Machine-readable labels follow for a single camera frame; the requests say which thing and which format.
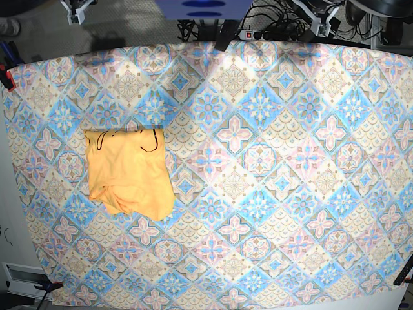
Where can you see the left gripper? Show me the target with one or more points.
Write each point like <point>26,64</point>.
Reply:
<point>320,14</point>

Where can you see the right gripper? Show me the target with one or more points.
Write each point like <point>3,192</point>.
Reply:
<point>76,10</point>

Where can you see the orange T-shirt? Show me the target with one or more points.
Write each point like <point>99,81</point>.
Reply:
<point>127,172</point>

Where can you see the white power strip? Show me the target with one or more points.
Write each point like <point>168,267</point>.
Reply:
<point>256,35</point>

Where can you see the white blue logo panel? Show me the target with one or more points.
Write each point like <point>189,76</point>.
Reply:
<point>204,9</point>

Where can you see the black table clamp top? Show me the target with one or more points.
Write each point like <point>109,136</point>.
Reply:
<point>226,34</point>

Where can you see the patterned blue tablecloth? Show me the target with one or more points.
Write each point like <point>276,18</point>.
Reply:
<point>291,165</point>

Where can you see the white vent box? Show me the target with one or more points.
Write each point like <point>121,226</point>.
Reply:
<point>22,279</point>

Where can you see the orange-tipped clamp bottom left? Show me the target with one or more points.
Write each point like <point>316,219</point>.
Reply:
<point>48,286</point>

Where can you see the black clamp bottom right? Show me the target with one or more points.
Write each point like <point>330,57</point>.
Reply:
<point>403,276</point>

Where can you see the red-handled clamp left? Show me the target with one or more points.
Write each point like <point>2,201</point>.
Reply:
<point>6,78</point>

